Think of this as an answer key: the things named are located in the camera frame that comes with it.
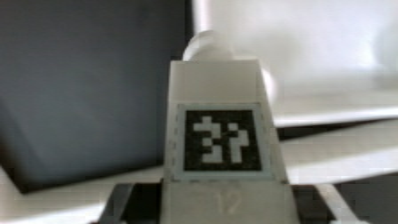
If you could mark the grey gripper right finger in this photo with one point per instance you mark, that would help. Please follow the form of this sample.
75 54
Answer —
322 206

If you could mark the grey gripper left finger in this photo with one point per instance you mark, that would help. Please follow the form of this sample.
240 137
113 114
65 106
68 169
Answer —
132 206

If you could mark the white table leg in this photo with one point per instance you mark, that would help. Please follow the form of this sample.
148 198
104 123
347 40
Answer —
225 184

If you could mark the white square table top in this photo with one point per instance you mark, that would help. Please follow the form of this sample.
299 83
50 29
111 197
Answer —
326 43

